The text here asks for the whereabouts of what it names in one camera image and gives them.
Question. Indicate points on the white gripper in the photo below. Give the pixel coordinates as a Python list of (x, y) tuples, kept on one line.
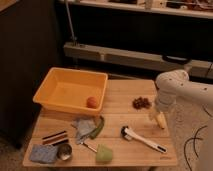
[(162, 103)]

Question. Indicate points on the yellow banana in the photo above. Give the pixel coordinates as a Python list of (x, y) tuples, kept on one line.
[(161, 120)]

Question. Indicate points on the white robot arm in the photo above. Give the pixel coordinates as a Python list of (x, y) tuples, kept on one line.
[(175, 84)]

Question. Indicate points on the yellow plastic tray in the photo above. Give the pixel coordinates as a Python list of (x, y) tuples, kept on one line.
[(67, 90)]

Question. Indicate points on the dark grape bunch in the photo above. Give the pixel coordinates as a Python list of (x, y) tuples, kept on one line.
[(141, 102)]

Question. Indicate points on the white black dish brush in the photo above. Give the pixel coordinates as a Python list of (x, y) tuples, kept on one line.
[(129, 134)]

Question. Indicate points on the green pepper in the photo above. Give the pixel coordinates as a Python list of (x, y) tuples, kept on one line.
[(99, 128)]

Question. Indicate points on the orange fruit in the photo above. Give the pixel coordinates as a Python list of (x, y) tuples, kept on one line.
[(92, 102)]

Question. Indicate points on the grey blue cloth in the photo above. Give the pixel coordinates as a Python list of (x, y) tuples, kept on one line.
[(84, 127)]

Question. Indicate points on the small metal utensil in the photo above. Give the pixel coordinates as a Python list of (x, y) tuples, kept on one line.
[(89, 147)]

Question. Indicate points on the wooden shelf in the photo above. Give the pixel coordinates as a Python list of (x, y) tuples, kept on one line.
[(141, 8)]

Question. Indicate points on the dark striped bars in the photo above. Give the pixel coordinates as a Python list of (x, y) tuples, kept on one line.
[(55, 139)]

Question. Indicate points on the blue sponge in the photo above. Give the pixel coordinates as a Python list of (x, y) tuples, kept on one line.
[(44, 154)]

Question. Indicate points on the dark cabinet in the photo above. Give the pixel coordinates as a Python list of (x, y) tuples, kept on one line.
[(29, 47)]

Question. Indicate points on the grey metal rail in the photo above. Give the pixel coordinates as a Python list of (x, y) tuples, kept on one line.
[(195, 68)]

